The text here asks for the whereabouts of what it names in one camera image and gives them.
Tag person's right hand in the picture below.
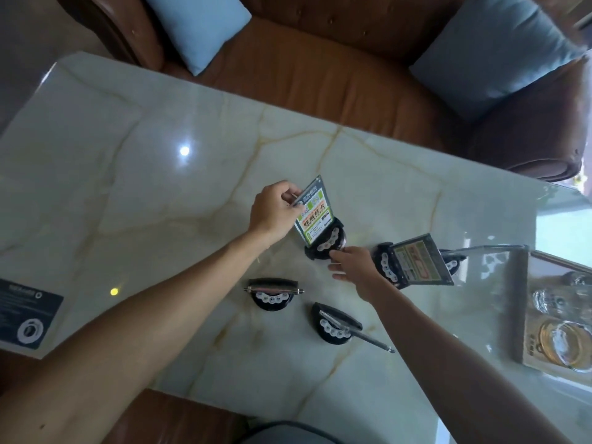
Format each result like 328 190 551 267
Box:
327 246 394 305

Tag green printed sign card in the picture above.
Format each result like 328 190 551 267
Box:
391 233 457 287
294 175 336 248

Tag person's left hand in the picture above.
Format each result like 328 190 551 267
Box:
248 180 306 246

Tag light blue cushion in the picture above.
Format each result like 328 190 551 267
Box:
141 0 253 77
409 0 589 124

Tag clear acrylic tray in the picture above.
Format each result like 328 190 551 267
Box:
439 244 592 382

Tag dark blue table sticker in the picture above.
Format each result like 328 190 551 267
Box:
0 278 65 351

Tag brown leather sofa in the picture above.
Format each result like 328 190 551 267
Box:
55 0 592 183

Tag clear drinking glass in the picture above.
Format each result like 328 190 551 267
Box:
538 318 592 371
531 272 592 316

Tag person's right forearm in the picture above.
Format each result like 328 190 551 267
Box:
365 283 575 444

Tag black round sign stand base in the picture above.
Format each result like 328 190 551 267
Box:
373 242 404 290
248 277 297 313
310 301 364 346
438 249 468 276
304 216 347 263

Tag person's left forearm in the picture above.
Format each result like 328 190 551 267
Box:
0 230 274 444

